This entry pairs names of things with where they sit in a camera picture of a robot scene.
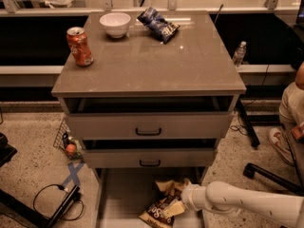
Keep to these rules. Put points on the white bowl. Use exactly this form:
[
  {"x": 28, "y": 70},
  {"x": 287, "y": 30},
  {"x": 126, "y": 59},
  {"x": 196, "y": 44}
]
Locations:
[{"x": 115, "y": 24}]

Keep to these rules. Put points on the orange soda can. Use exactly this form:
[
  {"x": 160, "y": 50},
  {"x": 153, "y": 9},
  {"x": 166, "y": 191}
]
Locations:
[{"x": 77, "y": 42}]

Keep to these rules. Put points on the white red sneaker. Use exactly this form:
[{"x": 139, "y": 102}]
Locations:
[{"x": 281, "y": 146}]

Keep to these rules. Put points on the middle grey drawer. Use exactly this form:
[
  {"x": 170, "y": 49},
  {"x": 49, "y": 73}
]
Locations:
[{"x": 149, "y": 153}]

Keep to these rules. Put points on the brown chip bag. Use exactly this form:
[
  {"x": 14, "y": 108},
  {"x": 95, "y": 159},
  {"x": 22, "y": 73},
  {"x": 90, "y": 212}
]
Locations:
[{"x": 171, "y": 190}]

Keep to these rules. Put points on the wire basket with items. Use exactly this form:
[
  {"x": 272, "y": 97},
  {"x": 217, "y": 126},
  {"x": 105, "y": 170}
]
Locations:
[{"x": 65, "y": 142}]

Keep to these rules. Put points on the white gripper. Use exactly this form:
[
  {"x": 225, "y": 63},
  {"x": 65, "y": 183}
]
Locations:
[{"x": 189, "y": 196}]

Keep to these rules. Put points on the blue chip bag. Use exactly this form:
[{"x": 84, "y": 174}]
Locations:
[{"x": 163, "y": 29}]

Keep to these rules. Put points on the black stand leg right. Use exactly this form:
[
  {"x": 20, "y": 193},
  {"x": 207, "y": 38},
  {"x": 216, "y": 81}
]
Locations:
[{"x": 250, "y": 130}]

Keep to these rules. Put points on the black stand leg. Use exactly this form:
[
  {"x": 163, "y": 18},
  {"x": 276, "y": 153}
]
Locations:
[
  {"x": 20, "y": 211},
  {"x": 250, "y": 130}
]

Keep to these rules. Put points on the clear water bottle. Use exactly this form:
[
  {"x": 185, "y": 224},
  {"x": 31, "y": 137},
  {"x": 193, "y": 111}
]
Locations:
[{"x": 239, "y": 54}]

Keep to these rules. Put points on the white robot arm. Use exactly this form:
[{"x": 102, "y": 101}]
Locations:
[{"x": 222, "y": 198}]

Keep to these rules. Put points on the beige trouser leg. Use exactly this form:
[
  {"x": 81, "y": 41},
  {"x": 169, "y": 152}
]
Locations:
[{"x": 291, "y": 109}]

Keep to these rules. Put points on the bottom grey drawer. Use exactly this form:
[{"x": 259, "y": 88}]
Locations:
[{"x": 124, "y": 193}]

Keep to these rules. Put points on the top grey drawer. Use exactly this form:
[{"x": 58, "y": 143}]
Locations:
[{"x": 134, "y": 126}]

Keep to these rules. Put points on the grey drawer cabinet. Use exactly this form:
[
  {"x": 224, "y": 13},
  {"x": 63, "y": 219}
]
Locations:
[{"x": 193, "y": 72}]

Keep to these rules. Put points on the black stand leg left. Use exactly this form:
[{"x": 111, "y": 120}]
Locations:
[{"x": 20, "y": 211}]

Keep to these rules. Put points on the grey drawer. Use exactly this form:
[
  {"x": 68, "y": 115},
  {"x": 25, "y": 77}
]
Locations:
[
  {"x": 124, "y": 193},
  {"x": 149, "y": 153},
  {"x": 134, "y": 126}
]

